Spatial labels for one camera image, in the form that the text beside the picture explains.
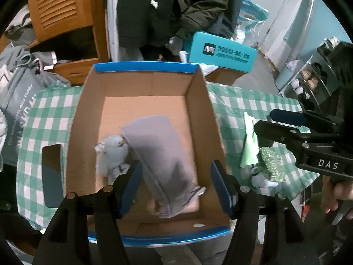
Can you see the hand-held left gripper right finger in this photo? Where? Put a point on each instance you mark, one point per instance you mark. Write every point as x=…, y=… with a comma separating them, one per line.
x=221, y=189

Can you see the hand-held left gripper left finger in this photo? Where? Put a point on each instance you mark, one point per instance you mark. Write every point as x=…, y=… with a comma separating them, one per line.
x=131, y=188

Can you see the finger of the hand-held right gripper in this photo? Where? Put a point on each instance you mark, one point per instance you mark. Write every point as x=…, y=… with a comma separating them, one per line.
x=289, y=117
x=275, y=132

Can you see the light green cloth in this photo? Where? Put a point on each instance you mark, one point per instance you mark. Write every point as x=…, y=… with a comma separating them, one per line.
x=249, y=149

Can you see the small grey cloth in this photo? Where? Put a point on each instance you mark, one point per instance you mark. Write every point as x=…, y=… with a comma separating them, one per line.
x=260, y=181

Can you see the grey towel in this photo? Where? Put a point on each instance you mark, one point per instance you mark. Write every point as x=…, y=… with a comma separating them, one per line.
x=160, y=149

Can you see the cardboard box with blue edges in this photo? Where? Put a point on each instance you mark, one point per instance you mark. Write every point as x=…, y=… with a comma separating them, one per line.
x=143, y=107

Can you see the person's right hand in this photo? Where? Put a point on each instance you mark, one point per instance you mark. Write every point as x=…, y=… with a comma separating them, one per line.
x=335, y=194

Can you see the white shoe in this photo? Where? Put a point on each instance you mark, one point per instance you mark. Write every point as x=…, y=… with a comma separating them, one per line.
x=302, y=93
x=296, y=83

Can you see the green glitter sponge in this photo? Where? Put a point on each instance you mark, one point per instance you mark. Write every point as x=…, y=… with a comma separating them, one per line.
x=273, y=162

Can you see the light grey cloth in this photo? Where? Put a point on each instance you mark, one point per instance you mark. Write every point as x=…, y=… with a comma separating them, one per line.
x=113, y=151

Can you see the metal shoe rack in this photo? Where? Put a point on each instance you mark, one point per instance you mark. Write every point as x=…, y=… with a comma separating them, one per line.
x=317, y=74

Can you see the brown cardboard carton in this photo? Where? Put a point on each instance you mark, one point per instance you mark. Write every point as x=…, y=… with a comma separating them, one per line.
x=226, y=77

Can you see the teal printed box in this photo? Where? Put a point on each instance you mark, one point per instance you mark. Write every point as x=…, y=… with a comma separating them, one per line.
x=220, y=52

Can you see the clear plastic bag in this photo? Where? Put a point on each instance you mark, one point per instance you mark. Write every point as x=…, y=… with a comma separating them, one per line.
x=251, y=19

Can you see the green checked tablecloth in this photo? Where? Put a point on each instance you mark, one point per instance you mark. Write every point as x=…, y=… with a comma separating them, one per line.
x=49, y=121

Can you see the grey printed tote bag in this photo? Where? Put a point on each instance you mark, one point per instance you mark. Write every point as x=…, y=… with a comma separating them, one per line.
x=22, y=96

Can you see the grey garment with reflective strips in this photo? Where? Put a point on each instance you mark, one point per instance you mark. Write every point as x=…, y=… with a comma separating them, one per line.
x=47, y=60

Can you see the orange wooden cabinet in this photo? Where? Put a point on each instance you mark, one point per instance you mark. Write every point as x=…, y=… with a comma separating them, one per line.
x=55, y=5

